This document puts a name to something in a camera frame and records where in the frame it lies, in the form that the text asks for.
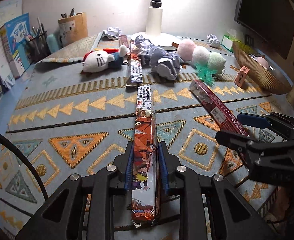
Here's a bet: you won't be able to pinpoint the crumpled white paper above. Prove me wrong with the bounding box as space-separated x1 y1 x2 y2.
207 34 221 48
102 27 122 40

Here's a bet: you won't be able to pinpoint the black monitor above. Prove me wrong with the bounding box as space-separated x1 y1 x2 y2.
234 0 294 60

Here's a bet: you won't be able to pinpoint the crumpled white paper ball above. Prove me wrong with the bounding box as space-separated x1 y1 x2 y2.
131 35 160 53

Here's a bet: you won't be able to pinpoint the white lamp stand base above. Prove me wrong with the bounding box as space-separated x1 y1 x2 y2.
131 0 185 51

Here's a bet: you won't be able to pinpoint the small orange box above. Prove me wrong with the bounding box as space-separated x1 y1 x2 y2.
234 66 249 87

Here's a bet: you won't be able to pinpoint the long orange cartoon box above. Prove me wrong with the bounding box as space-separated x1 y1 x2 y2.
131 85 161 228

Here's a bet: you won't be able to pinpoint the green crystal toy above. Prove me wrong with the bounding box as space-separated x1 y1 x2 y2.
195 64 218 83

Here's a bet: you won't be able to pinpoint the blue cover book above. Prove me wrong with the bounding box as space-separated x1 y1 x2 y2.
0 12 31 79

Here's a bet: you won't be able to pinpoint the cardboard pen holder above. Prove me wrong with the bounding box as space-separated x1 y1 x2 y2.
58 12 89 48

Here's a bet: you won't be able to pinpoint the black cable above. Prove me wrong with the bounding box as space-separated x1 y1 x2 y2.
0 127 49 200

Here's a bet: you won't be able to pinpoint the green tissue pack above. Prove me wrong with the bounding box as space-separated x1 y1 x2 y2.
221 29 245 53

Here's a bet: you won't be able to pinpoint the patterned blue woven mat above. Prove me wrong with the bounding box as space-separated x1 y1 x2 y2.
0 31 294 240

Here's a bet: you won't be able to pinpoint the black mesh pen holder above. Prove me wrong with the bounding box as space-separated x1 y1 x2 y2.
25 30 49 58

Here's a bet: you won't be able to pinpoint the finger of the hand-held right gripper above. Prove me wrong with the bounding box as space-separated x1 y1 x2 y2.
215 130 294 155
237 112 294 140

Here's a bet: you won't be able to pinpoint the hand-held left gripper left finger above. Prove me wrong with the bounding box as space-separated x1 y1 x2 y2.
15 141 135 240

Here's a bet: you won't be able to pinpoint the long dark labelled box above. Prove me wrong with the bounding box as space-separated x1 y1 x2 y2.
126 55 144 88

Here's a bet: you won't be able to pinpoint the upright white books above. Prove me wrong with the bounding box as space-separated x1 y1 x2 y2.
0 0 23 85

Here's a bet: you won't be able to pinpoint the teal container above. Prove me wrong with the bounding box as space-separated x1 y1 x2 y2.
46 34 60 54

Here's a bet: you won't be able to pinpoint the pink plush toy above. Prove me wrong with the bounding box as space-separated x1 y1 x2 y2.
253 56 269 69

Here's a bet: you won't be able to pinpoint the gold ribbed bowl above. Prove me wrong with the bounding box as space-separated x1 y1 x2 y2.
232 41 292 94

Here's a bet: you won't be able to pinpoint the white cat plush toy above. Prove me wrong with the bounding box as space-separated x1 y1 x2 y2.
81 44 130 73

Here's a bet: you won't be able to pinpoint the dark red patterned box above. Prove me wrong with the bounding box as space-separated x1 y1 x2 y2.
119 34 130 55

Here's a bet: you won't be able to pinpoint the pink white green plush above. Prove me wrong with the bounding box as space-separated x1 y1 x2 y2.
177 39 226 75

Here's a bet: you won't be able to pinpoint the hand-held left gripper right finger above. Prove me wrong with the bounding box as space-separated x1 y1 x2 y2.
157 141 274 240

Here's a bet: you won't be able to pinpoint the bundle of dark pens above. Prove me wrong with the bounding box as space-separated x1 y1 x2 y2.
60 8 77 18

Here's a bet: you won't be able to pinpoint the long dark red box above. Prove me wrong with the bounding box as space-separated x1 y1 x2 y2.
189 79 249 137

